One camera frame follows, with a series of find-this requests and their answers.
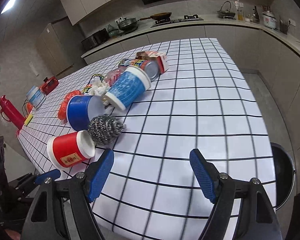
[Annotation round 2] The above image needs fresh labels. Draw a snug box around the red small appliance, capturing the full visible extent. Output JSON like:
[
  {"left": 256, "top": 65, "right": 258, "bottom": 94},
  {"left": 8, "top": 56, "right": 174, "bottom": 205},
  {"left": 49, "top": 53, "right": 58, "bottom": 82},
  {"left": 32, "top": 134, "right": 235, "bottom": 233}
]
[{"left": 39, "top": 76, "right": 59, "bottom": 95}]

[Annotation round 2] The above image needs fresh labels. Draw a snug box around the grey pot with lid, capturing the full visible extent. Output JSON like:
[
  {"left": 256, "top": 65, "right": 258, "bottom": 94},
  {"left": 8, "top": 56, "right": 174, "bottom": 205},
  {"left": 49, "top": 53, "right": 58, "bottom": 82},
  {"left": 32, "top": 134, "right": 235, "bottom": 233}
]
[{"left": 116, "top": 17, "right": 140, "bottom": 32}]

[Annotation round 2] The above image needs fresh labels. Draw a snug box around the short yellow black can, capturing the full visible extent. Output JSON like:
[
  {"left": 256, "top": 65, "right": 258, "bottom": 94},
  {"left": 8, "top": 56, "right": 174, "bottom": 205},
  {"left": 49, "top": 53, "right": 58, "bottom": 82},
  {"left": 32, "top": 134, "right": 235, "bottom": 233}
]
[{"left": 81, "top": 74, "right": 103, "bottom": 97}]

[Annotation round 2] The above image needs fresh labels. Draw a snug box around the white rice cooker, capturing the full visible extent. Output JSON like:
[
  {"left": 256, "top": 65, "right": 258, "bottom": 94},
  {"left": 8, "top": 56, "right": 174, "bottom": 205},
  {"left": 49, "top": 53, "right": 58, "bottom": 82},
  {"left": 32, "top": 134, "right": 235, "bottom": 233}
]
[{"left": 262, "top": 10, "right": 277, "bottom": 29}]

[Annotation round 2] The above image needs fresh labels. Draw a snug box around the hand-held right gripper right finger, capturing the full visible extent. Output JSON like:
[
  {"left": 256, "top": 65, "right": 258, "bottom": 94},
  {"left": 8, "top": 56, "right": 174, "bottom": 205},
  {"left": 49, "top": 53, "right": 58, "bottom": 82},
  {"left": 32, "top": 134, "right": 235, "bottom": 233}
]
[{"left": 189, "top": 149, "right": 283, "bottom": 240}]

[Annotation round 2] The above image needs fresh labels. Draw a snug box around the steel wool scrubber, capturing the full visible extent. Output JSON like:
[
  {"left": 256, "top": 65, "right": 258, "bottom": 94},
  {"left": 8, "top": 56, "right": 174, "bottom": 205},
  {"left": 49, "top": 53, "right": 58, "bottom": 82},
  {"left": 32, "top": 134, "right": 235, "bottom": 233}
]
[{"left": 87, "top": 114, "right": 127, "bottom": 146}]

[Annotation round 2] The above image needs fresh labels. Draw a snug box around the wok with wooden handle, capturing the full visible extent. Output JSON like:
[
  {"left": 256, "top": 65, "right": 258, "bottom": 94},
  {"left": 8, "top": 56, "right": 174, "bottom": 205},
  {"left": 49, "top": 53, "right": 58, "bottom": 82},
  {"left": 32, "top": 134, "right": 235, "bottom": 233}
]
[{"left": 139, "top": 12, "right": 173, "bottom": 22}]

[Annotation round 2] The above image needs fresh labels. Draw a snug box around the red thermos jug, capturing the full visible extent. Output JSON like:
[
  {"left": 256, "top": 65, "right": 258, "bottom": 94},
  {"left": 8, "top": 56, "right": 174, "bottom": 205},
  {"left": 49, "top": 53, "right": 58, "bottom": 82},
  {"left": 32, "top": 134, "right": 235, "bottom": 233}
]
[{"left": 0, "top": 95, "right": 25, "bottom": 129}]

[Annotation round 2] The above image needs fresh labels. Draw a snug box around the black gas stove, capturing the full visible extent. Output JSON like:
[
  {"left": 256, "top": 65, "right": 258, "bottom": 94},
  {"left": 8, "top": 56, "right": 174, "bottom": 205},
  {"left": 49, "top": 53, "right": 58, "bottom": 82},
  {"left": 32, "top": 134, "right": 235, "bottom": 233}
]
[{"left": 150, "top": 15, "right": 204, "bottom": 28}]

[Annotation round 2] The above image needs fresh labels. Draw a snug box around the white tissue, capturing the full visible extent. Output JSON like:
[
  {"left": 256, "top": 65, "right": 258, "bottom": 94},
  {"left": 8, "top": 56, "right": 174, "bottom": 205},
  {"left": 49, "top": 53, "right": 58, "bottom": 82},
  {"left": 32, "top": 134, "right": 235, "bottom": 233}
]
[{"left": 90, "top": 76, "right": 112, "bottom": 105}]

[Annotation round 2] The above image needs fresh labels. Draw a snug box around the ceiling light panel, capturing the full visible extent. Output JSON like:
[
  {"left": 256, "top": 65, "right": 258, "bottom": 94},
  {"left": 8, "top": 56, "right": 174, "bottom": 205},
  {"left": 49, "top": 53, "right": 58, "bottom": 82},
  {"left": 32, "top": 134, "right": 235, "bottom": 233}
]
[{"left": 0, "top": 0, "right": 19, "bottom": 14}]

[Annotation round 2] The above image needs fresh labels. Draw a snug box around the small blue paper cup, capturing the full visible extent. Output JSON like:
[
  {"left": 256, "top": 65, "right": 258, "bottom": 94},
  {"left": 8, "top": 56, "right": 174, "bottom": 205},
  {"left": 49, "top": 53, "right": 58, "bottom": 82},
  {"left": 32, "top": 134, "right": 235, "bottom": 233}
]
[{"left": 66, "top": 95, "right": 106, "bottom": 132}]

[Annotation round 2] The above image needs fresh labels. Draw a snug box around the red printed plastic bag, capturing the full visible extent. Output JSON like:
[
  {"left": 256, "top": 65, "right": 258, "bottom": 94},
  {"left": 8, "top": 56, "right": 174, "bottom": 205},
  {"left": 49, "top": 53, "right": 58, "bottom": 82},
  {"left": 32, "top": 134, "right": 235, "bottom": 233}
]
[{"left": 57, "top": 91, "right": 82, "bottom": 122}]

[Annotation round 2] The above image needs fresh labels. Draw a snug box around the tall black yellow spray can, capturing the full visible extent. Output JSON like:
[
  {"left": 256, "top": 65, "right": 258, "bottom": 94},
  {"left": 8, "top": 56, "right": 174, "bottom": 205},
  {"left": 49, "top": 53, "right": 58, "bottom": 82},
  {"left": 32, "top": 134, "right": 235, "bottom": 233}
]
[{"left": 119, "top": 58, "right": 164, "bottom": 82}]

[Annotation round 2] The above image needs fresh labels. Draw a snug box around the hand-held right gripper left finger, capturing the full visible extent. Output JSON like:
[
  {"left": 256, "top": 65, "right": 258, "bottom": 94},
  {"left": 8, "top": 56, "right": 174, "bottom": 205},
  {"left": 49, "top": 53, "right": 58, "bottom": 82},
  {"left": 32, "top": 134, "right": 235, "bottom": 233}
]
[{"left": 21, "top": 149, "right": 115, "bottom": 240}]

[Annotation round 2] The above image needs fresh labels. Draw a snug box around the green ceramic jar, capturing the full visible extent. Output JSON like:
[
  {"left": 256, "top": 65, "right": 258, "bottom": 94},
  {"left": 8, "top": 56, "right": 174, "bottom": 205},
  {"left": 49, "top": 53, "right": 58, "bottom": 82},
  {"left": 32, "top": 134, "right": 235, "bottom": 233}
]
[{"left": 107, "top": 24, "right": 120, "bottom": 38}]

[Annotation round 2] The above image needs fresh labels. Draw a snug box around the red paper cup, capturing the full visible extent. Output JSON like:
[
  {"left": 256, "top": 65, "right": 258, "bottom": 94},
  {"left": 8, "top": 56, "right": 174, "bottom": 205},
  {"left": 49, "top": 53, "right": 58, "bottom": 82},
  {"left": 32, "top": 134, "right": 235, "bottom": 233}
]
[{"left": 47, "top": 130, "right": 96, "bottom": 168}]

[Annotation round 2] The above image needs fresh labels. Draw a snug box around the metal kettle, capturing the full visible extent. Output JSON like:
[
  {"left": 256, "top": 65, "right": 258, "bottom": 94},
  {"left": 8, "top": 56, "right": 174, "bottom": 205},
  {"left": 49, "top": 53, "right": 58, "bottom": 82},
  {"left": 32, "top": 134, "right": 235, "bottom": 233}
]
[{"left": 217, "top": 1, "right": 236, "bottom": 19}]

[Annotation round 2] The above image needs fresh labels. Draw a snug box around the clear plastic bag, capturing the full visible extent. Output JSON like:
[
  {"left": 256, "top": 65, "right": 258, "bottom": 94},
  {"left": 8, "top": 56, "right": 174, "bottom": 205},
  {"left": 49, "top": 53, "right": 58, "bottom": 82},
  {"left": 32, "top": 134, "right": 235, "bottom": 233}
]
[{"left": 104, "top": 69, "right": 127, "bottom": 85}]

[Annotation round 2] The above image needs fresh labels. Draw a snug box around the black toaster oven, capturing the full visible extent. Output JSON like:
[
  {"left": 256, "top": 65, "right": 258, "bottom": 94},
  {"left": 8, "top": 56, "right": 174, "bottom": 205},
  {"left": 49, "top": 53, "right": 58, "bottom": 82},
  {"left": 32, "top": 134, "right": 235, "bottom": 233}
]
[{"left": 81, "top": 29, "right": 109, "bottom": 51}]

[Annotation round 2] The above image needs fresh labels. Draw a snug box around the grey refrigerator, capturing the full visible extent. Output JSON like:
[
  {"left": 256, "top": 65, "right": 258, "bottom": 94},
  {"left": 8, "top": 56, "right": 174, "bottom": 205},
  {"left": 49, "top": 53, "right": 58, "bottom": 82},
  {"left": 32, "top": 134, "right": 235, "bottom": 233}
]
[{"left": 35, "top": 23, "right": 74, "bottom": 77}]

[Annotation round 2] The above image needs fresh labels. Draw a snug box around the white blue plastic jar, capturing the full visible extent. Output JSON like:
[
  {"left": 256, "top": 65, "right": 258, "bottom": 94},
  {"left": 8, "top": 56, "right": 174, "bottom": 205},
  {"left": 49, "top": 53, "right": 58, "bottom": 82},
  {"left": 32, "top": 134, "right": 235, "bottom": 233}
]
[{"left": 26, "top": 85, "right": 46, "bottom": 110}]

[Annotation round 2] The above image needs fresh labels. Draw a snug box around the large blue white cup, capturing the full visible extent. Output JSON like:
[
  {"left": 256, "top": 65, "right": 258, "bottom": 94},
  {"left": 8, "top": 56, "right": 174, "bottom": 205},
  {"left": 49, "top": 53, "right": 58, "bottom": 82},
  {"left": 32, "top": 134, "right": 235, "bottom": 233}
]
[{"left": 104, "top": 65, "right": 152, "bottom": 110}]

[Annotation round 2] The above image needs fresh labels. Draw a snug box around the white grid tablecloth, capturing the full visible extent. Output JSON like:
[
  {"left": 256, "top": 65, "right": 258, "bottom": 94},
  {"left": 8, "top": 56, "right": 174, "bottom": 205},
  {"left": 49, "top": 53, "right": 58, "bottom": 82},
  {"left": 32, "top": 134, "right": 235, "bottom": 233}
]
[{"left": 16, "top": 38, "right": 277, "bottom": 233}]

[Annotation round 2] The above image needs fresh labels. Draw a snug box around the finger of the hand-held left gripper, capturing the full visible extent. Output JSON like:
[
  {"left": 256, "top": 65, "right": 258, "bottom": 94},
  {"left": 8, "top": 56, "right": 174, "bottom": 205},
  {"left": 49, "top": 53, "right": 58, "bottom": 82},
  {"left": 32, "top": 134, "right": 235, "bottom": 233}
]
[
  {"left": 34, "top": 169, "right": 62, "bottom": 184},
  {"left": 14, "top": 172, "right": 37, "bottom": 189}
]

